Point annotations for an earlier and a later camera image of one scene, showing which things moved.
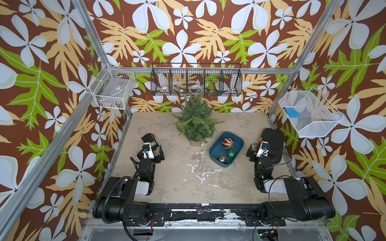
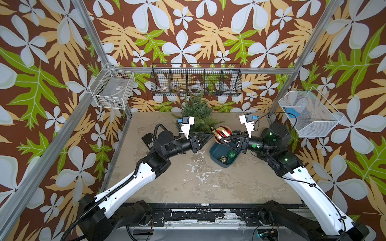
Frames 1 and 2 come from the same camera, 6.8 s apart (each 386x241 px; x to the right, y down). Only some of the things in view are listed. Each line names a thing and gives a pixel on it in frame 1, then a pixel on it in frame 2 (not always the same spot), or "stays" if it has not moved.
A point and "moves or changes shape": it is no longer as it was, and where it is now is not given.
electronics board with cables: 270,234 stays
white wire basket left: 112,88 stays
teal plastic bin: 225,148 stays
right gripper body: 253,157 → 246,145
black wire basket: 179,79 stays
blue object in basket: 292,113 stays
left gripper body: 157,159 → 192,145
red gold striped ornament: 227,143 moves or changes shape
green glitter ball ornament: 231,154 stays
